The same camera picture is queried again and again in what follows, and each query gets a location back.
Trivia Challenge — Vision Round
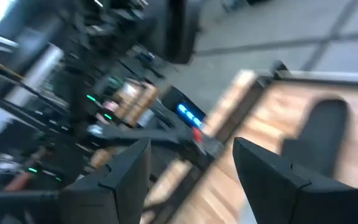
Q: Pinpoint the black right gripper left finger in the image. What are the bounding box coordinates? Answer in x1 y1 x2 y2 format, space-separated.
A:
59 138 152 224

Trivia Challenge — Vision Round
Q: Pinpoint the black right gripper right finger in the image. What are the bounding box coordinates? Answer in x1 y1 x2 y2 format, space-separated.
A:
233 136 311 224

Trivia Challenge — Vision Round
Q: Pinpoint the red flat strip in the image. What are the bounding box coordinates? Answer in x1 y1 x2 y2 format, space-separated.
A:
192 126 203 144

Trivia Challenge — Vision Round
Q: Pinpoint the computer with blue lights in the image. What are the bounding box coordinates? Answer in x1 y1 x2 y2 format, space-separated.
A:
163 86 208 130

